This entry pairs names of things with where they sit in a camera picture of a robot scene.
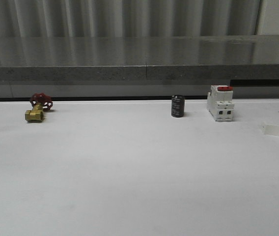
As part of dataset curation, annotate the grey pleated curtain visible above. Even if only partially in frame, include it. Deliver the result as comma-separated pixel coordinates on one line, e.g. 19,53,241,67
0,0,279,38

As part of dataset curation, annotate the black cylindrical capacitor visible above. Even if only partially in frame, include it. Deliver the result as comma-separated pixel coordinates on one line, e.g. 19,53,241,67
171,94,185,118

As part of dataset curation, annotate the white circuit breaker red switch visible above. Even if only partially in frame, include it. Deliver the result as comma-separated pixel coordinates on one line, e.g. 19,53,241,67
207,85,234,122

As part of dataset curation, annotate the grey stone counter ledge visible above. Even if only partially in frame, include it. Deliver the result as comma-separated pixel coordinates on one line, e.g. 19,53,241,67
0,35,279,100

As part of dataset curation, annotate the brass valve red handwheel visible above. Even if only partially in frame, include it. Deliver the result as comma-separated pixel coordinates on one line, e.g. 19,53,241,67
25,93,53,122

